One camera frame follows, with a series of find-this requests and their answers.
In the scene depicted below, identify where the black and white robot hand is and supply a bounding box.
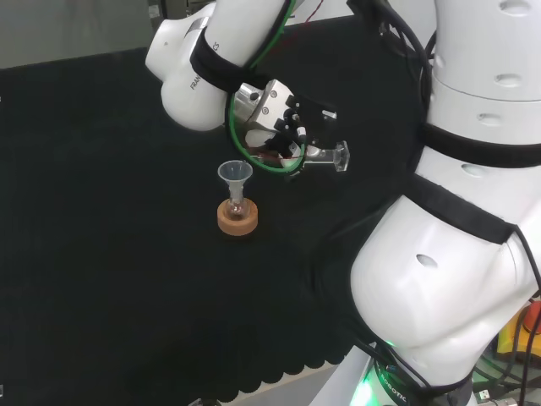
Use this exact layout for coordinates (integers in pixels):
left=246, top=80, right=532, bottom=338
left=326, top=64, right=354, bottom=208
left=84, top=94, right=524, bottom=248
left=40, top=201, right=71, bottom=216
left=231, top=78, right=339, bottom=184

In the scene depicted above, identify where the clear round-bottom flask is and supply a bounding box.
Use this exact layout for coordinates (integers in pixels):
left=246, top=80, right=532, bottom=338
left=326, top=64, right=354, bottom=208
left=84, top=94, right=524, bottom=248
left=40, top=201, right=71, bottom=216
left=226, top=189, right=249, bottom=222

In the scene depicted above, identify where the clear plastic funnel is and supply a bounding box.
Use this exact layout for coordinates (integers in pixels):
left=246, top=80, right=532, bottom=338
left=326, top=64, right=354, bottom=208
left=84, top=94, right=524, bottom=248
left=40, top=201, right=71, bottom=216
left=216, top=160, right=254, bottom=200

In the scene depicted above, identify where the black bench cloth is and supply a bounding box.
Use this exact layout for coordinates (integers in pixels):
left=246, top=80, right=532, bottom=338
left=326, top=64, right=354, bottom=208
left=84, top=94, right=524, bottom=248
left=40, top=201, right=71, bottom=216
left=0, top=14, right=429, bottom=398

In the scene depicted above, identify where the yellow stop button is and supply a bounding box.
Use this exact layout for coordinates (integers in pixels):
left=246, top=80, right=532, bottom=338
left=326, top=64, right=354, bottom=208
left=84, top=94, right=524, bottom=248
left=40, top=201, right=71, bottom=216
left=496, top=295, right=541, bottom=361

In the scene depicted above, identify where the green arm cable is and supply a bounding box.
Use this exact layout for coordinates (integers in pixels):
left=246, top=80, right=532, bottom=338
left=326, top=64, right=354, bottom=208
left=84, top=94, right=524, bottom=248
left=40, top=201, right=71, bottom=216
left=225, top=0, right=309, bottom=175

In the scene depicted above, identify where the cork ring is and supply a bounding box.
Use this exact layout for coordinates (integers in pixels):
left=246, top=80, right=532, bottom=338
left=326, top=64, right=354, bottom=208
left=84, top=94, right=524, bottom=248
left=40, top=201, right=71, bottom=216
left=216, top=198, right=260, bottom=239

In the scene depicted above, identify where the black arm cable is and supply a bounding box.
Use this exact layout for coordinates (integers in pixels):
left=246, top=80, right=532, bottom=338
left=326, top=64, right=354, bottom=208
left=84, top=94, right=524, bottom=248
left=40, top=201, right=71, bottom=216
left=347, top=0, right=439, bottom=128

